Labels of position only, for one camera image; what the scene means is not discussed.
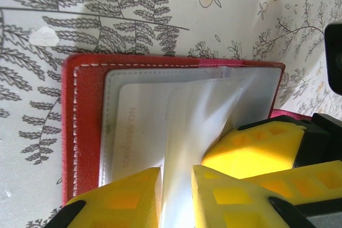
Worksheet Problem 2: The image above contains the floral patterned table cover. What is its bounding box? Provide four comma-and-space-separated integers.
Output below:
0, 0, 342, 228

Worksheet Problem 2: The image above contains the white numbered card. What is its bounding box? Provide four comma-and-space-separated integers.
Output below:
111, 82, 174, 185

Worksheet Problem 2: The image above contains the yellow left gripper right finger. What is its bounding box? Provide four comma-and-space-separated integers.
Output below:
191, 165, 316, 228

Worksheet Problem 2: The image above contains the red leather card holder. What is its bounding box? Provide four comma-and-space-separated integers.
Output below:
61, 53, 314, 209

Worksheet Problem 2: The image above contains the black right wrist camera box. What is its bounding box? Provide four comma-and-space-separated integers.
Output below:
324, 21, 342, 93

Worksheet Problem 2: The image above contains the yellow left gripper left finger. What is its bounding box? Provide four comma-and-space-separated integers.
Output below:
46, 167, 163, 228

